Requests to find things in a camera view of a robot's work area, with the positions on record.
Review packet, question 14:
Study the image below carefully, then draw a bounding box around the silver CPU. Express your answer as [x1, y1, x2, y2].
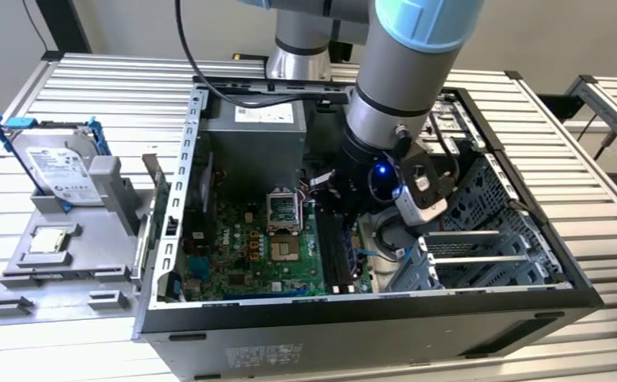
[29, 228, 70, 254]

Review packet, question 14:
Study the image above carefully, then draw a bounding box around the black looped wire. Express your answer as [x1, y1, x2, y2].
[376, 216, 412, 260]

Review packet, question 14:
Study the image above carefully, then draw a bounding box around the hard disk in blue carrier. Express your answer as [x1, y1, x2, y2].
[0, 114, 113, 212]

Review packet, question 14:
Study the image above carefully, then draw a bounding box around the grey power supply unit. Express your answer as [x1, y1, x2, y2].
[200, 93, 309, 200]

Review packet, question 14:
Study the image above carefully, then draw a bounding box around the blue chip heatsink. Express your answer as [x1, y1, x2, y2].
[186, 255, 213, 282]

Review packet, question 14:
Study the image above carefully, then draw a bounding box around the black RAM slot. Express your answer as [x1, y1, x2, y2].
[332, 216, 357, 294]
[316, 210, 345, 296]

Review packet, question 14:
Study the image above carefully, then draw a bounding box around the metal disk bay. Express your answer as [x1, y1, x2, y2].
[387, 229, 559, 294]

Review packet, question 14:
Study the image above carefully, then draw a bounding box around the CPU socket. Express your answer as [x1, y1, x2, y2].
[268, 234, 305, 263]

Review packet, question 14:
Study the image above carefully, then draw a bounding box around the thin black camera cable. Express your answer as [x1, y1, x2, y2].
[439, 133, 463, 190]

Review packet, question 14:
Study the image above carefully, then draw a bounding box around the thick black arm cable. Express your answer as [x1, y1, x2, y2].
[174, 0, 309, 109]

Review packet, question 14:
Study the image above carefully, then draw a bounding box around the blue expansion slot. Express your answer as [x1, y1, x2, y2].
[221, 286, 309, 302]

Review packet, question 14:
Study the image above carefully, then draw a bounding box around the grey optical drive cage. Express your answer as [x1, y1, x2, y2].
[424, 91, 475, 154]

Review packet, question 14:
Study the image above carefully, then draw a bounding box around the grey parts rack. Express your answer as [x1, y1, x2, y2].
[0, 154, 154, 327]

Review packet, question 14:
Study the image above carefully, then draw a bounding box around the metal socket cover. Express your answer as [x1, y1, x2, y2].
[266, 190, 304, 236]

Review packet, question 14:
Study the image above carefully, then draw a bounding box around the black vertical post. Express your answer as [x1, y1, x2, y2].
[34, 0, 95, 55]

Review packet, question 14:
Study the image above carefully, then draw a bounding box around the green motherboard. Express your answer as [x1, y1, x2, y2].
[180, 194, 376, 302]

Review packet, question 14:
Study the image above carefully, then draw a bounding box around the black open PC case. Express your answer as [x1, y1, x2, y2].
[131, 73, 606, 381]

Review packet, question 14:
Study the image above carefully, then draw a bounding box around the black box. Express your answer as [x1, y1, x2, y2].
[536, 93, 586, 120]

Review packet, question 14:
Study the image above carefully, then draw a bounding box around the locking lever wire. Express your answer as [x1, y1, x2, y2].
[297, 189, 308, 236]

